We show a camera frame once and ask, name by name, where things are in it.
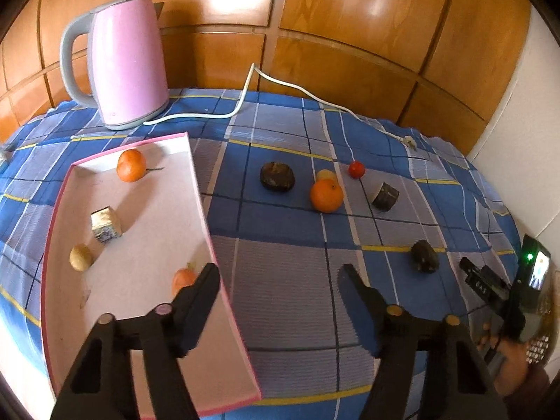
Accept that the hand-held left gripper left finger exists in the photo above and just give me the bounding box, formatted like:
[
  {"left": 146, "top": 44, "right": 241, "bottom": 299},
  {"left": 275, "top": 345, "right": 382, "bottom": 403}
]
[{"left": 50, "top": 262, "right": 221, "bottom": 420}]

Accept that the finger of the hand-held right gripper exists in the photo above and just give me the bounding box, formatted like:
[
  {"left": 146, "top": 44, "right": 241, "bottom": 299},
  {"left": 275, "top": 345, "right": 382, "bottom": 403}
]
[{"left": 459, "top": 257, "right": 510, "bottom": 302}]

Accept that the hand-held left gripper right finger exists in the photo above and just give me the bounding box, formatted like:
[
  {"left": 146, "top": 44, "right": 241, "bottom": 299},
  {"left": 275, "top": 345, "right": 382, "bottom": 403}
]
[{"left": 339, "top": 264, "right": 508, "bottom": 420}]

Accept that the small carrot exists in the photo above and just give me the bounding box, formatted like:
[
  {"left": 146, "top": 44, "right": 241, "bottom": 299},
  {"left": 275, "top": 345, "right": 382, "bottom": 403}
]
[{"left": 172, "top": 267, "right": 197, "bottom": 297}]

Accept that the dark avocado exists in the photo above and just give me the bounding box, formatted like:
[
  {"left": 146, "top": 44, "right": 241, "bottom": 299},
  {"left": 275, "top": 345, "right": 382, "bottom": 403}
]
[{"left": 410, "top": 240, "right": 439, "bottom": 273}]

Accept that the pink-rimmed white tray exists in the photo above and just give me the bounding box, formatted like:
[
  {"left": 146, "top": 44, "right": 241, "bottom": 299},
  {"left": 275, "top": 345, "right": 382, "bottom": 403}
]
[{"left": 41, "top": 132, "right": 263, "bottom": 418}]

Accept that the cut eggplant piece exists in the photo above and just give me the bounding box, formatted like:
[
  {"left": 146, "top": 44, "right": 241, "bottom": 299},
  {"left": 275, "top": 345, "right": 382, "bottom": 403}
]
[
  {"left": 372, "top": 182, "right": 400, "bottom": 211},
  {"left": 90, "top": 207, "right": 122, "bottom": 243}
]

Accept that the orange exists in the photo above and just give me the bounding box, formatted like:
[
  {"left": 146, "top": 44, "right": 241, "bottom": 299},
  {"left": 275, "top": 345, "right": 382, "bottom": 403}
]
[
  {"left": 117, "top": 149, "right": 146, "bottom": 183},
  {"left": 310, "top": 179, "right": 344, "bottom": 214}
]

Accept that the dark brown round cake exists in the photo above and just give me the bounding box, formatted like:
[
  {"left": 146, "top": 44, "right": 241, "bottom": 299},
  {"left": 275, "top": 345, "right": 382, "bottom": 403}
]
[{"left": 260, "top": 162, "right": 295, "bottom": 192}]

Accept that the person's right forearm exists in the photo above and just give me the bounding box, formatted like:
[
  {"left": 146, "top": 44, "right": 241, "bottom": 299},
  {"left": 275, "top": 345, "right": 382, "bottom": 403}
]
[{"left": 503, "top": 363, "right": 554, "bottom": 420}]

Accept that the person's right hand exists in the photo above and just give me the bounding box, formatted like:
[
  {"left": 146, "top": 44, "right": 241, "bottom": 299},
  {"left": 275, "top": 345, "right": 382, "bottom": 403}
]
[{"left": 478, "top": 324, "right": 533, "bottom": 398}]

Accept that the blue plaid tablecloth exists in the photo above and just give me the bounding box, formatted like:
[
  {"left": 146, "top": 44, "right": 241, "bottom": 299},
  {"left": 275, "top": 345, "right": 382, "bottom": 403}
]
[{"left": 0, "top": 87, "right": 532, "bottom": 420}]

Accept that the pink electric kettle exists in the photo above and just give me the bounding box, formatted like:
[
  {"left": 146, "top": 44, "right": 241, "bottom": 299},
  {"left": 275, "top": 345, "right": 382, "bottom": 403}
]
[{"left": 60, "top": 0, "right": 170, "bottom": 131}]

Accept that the white power cable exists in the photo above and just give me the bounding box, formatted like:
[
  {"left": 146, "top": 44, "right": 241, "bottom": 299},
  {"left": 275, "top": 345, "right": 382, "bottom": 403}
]
[{"left": 143, "top": 63, "right": 421, "bottom": 152}]

